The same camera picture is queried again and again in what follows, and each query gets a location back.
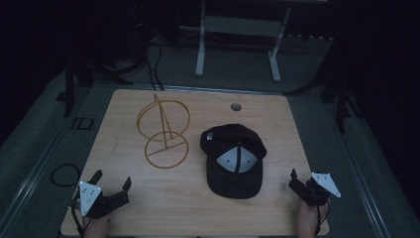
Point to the black baseball cap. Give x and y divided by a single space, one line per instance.
232 158

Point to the person's left hand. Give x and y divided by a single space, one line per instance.
96 227

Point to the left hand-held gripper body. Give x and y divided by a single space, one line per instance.
89 198

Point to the white metal table frame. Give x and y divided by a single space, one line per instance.
242 25

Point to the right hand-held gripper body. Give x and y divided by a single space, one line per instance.
322 186

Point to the black tripod stand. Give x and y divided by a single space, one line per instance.
71 82
341 99

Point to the grey round table grommet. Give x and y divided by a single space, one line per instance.
235 106

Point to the person's right hand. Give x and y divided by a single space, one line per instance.
308 221

